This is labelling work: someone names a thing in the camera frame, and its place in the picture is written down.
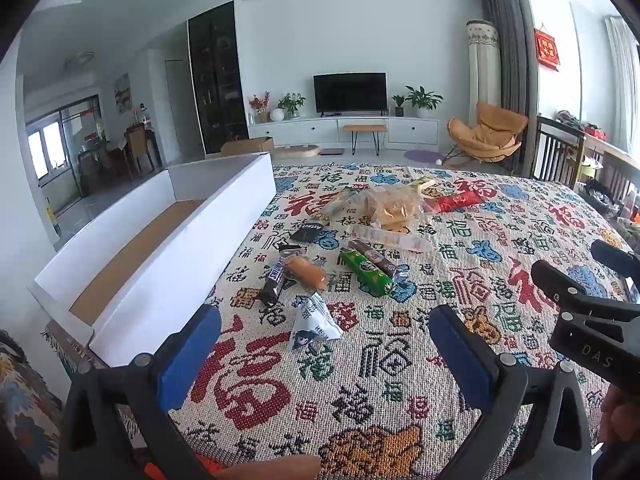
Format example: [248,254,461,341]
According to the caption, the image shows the floral sofa blanket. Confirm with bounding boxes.
[0,330,71,480]

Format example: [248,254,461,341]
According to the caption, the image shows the person's right hand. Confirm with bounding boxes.
[600,390,640,457]

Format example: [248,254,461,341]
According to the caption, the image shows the cluttered wooden side table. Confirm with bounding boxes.
[582,132,640,201]

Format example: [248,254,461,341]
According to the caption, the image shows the beige pet bed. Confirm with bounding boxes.
[274,144,321,161]

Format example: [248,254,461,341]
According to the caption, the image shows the brown cookie packet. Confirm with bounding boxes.
[347,239,411,281]

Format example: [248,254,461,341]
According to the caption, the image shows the grey curtain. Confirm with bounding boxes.
[480,0,538,178]

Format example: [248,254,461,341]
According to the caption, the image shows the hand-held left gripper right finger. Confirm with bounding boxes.
[427,304,593,480]

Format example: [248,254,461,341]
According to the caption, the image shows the black television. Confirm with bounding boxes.
[313,73,388,113]

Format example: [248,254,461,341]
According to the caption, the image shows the dark wooden chair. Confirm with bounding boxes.
[530,115,586,188]

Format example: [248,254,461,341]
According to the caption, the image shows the printed woven blanket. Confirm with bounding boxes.
[47,162,626,480]

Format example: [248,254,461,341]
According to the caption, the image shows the orange sausage bun packet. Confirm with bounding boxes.
[277,245,329,294]

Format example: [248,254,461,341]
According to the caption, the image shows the wall painting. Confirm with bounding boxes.
[114,73,132,112]

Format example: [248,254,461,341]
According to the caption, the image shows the small wooden bench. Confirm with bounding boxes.
[342,124,388,156]

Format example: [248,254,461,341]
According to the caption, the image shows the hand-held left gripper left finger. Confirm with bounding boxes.
[59,304,223,480]

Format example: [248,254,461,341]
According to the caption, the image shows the red wall hanging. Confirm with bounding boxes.
[534,27,561,71]

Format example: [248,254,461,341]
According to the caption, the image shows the brown cardboard box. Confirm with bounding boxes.
[221,136,275,157]

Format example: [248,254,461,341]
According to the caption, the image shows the brown chocolate bar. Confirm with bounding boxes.
[260,254,297,309]

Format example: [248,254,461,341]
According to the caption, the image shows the orange lounge chair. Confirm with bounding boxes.
[442,101,529,163]

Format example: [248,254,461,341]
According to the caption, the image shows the black snack packet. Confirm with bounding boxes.
[290,221,326,243]

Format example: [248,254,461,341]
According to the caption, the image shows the red flower vase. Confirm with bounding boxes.
[248,91,272,123]

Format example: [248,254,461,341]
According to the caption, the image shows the large leafy potted plant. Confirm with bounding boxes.
[405,85,443,120]

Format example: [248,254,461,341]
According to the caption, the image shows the bushy green potted plant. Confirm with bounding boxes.
[277,92,306,120]

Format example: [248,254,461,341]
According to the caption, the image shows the long clear cracker packet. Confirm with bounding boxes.
[350,224,436,253]

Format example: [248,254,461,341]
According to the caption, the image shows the white television cabinet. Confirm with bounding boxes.
[248,116,440,151]

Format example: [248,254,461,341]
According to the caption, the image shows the dining table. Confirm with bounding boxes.
[80,130,161,181]

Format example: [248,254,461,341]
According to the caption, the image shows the clear bread bag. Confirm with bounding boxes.
[362,185,426,233]

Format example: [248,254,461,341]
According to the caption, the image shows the black glass cabinet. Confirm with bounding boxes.
[187,1,251,155]

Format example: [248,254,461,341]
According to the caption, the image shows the person's left hand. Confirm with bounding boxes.
[235,454,322,480]

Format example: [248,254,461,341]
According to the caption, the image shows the white cardboard box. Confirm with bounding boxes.
[27,152,277,368]

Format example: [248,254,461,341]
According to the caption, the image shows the white triangular packet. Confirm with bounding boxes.
[290,294,345,351]

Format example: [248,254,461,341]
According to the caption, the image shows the covered standing air conditioner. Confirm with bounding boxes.
[466,20,502,108]

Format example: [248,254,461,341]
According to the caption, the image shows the red snack packet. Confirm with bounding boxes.
[422,191,483,213]

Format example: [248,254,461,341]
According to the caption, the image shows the wooden dining chair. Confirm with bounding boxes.
[125,125,157,177]

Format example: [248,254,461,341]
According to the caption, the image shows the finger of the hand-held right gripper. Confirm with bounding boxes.
[531,259,640,391]
[590,240,640,278]

